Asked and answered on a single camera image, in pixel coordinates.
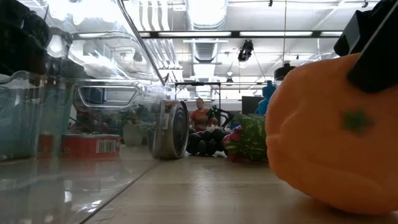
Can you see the person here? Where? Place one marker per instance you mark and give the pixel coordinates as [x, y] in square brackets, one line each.
[199, 118]

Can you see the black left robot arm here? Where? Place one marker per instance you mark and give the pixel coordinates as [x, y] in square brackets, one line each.
[18, 46]

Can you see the overhead light bar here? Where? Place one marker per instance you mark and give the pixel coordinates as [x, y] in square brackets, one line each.
[235, 34]

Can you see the flat tin can red label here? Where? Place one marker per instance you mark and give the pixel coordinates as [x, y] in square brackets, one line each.
[81, 146]

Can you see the tall silver tin can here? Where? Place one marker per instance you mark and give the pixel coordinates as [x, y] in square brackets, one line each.
[174, 130]

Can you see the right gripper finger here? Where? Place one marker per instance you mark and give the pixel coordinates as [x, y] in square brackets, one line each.
[379, 62]
[351, 37]

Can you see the black background table frame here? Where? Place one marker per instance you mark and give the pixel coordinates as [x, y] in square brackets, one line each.
[199, 83]

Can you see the black hanging camera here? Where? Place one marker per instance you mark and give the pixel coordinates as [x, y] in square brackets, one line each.
[245, 51]

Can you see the clear bottle with black cap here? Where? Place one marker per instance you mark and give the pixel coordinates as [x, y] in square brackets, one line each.
[283, 72]

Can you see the dark blue toy grapes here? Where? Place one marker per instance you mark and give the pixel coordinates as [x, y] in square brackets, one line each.
[205, 141]

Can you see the background black robot arm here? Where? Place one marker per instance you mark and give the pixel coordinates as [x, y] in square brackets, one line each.
[227, 115]

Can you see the red grapes with green leaf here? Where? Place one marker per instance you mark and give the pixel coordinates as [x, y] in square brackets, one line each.
[252, 137]

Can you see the orange toy fruit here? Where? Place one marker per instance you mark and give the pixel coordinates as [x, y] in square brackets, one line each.
[326, 155]

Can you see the black computer monitor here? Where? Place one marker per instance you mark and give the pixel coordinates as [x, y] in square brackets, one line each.
[250, 105]

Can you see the clear plastic container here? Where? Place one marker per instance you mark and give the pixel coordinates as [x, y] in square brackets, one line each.
[93, 186]

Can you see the blue squeeze bottle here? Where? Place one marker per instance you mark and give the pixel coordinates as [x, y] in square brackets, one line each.
[265, 93]

